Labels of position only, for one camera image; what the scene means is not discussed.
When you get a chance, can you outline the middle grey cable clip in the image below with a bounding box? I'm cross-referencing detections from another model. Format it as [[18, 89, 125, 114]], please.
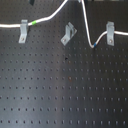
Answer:
[[61, 22, 77, 45]]

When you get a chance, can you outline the right grey cable clip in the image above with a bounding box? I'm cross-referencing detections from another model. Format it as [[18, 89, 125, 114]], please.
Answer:
[[106, 21, 115, 46]]

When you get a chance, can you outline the left grey cable clip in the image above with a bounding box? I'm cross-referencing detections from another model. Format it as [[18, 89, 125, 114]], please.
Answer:
[[19, 20, 28, 43]]

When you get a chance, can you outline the white cable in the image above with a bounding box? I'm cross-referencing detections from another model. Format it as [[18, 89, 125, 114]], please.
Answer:
[[0, 0, 128, 50]]

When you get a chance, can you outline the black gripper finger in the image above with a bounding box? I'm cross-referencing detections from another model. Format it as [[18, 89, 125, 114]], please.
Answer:
[[28, 0, 36, 6]]

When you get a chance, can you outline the grey cable clip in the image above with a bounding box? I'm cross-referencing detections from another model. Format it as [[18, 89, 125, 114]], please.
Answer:
[[61, 22, 77, 45], [19, 20, 28, 43], [106, 21, 115, 46]]

